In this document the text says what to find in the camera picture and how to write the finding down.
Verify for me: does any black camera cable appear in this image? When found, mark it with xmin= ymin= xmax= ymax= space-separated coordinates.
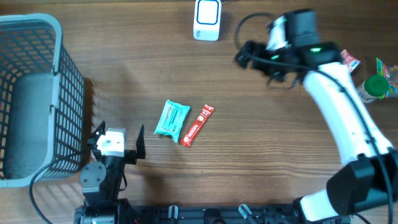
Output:
xmin=233 ymin=12 xmax=396 ymax=224
xmin=28 ymin=149 xmax=94 ymax=224

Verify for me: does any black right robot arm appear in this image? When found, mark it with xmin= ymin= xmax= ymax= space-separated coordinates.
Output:
xmin=234 ymin=9 xmax=397 ymax=223

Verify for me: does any black left camera cable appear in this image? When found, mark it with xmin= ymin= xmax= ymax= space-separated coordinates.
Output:
xmin=28 ymin=149 xmax=94 ymax=224

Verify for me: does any green lid jar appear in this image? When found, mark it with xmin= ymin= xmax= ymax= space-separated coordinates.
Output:
xmin=356 ymin=75 xmax=389 ymax=103

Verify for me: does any grey plastic mesh basket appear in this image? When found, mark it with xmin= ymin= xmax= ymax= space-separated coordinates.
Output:
xmin=1 ymin=13 xmax=85 ymax=188

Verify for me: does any teal wet wipes pack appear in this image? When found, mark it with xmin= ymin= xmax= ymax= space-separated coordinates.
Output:
xmin=154 ymin=100 xmax=190 ymax=142

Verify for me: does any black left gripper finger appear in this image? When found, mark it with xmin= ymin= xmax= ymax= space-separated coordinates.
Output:
xmin=136 ymin=125 xmax=146 ymax=159
xmin=87 ymin=121 xmax=105 ymax=146

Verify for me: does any red tissue pack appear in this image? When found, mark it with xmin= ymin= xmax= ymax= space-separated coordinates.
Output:
xmin=340 ymin=49 xmax=361 ymax=73

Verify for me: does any red Nescafe stick sachet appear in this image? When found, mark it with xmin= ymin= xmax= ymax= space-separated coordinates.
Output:
xmin=180 ymin=105 xmax=215 ymax=147

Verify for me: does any white barcode scanner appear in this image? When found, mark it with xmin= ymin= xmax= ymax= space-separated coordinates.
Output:
xmin=193 ymin=0 xmax=222 ymax=41

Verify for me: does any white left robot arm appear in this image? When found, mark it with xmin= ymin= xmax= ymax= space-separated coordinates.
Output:
xmin=73 ymin=121 xmax=146 ymax=224

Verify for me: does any Haribo gummy candy bag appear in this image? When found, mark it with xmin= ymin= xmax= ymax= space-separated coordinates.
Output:
xmin=376 ymin=58 xmax=398 ymax=99

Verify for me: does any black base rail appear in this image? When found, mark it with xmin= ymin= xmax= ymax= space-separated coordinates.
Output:
xmin=73 ymin=203 xmax=351 ymax=224

